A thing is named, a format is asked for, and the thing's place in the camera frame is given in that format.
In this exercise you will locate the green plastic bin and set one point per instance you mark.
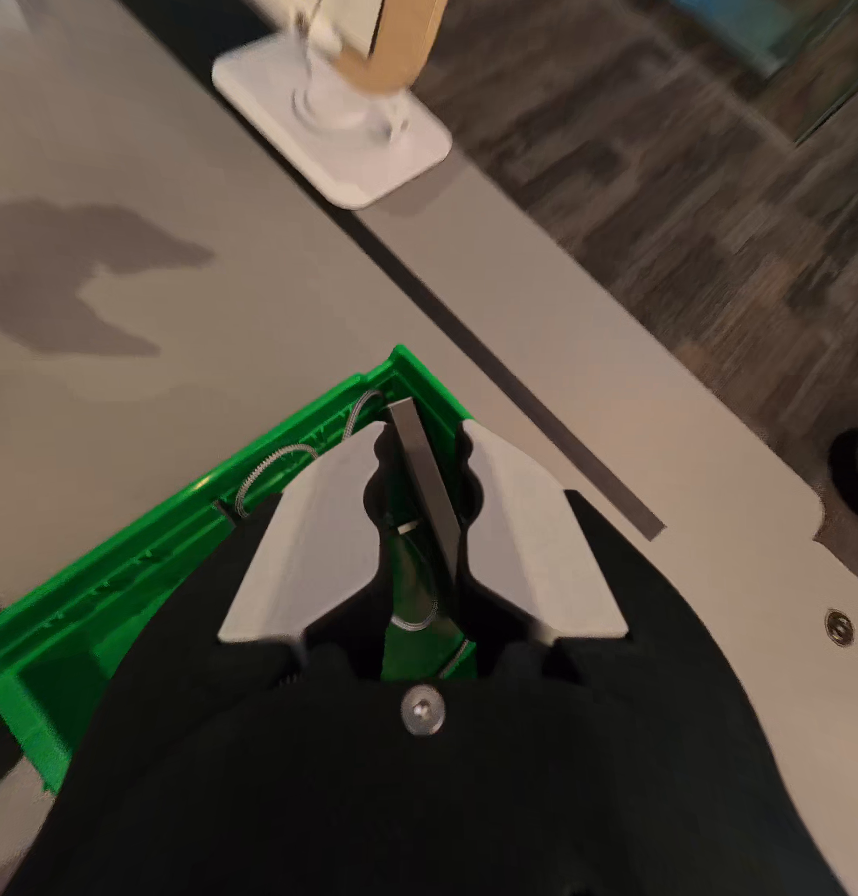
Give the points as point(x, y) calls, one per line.
point(121, 595)

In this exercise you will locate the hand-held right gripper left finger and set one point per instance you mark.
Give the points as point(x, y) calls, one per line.
point(303, 560)

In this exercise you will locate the black usb hub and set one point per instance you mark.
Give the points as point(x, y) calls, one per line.
point(425, 483)

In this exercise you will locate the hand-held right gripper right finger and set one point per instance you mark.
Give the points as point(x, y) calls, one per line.
point(541, 560)

